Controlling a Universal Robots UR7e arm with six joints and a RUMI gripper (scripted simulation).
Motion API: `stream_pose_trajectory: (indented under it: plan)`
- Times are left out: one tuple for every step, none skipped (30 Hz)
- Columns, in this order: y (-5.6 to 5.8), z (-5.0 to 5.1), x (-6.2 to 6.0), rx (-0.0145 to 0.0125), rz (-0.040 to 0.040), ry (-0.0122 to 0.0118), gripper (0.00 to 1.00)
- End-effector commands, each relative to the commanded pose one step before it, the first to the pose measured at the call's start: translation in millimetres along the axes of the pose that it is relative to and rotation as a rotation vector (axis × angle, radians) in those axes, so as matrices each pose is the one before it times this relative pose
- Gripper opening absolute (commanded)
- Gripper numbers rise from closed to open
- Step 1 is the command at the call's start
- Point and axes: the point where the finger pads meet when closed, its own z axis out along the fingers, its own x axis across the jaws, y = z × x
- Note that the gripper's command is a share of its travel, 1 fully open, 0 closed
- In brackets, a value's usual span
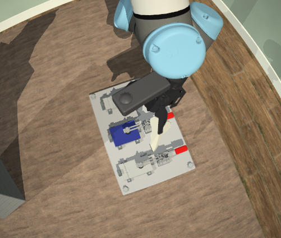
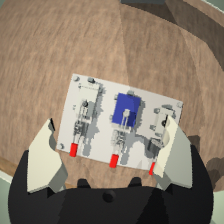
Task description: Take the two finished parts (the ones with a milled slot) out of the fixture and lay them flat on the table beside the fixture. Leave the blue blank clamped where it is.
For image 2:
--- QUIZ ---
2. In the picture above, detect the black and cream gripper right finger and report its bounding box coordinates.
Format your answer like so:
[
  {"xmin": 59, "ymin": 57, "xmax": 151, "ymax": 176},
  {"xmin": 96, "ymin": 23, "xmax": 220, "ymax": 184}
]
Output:
[{"xmin": 152, "ymin": 114, "xmax": 214, "ymax": 224}]

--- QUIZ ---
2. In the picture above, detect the blue flat plate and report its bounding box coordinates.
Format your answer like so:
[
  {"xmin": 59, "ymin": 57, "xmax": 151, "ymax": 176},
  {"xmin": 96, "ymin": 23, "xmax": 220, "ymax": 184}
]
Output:
[{"xmin": 112, "ymin": 93, "xmax": 141, "ymax": 127}]

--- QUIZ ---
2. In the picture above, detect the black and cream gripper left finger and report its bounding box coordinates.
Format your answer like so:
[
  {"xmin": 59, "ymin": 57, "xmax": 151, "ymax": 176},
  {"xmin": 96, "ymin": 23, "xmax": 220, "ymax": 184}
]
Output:
[{"xmin": 8, "ymin": 118, "xmax": 68, "ymax": 224}]

